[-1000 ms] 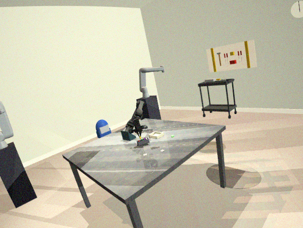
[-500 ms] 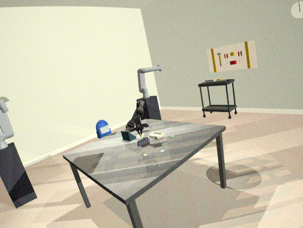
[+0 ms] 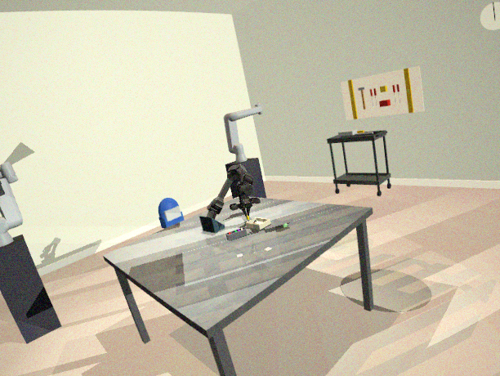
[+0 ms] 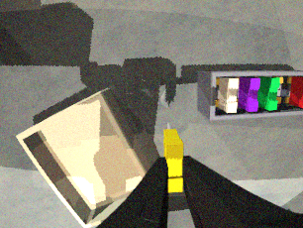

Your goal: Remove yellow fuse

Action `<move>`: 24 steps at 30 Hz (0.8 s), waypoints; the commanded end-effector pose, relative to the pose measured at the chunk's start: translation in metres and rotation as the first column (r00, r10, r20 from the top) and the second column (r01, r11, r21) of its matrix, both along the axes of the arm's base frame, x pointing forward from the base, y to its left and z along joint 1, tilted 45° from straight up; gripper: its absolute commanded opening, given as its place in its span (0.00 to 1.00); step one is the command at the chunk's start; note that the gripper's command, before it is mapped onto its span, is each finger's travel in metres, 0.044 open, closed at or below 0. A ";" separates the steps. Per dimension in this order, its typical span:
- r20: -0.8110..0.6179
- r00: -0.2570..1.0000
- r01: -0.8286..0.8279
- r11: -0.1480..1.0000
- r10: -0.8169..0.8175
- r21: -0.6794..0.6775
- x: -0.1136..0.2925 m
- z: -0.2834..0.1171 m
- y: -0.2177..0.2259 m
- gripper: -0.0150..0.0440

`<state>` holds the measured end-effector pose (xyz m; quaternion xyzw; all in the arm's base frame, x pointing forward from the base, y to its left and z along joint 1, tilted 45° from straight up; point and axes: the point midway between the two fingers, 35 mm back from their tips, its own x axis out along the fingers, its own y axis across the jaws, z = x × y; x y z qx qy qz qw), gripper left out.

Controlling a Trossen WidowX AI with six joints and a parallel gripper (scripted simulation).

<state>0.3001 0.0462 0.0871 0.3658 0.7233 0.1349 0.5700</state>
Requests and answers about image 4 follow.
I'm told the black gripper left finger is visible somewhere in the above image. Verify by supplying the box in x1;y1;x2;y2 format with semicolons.
95;158;168;228

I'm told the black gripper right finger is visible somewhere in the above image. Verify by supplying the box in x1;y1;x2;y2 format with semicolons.
182;155;303;228

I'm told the cream open tray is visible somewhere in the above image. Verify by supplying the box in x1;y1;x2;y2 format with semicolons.
16;89;151;228

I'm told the green fuse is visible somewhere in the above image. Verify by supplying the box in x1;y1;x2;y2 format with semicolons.
255;75;280;110

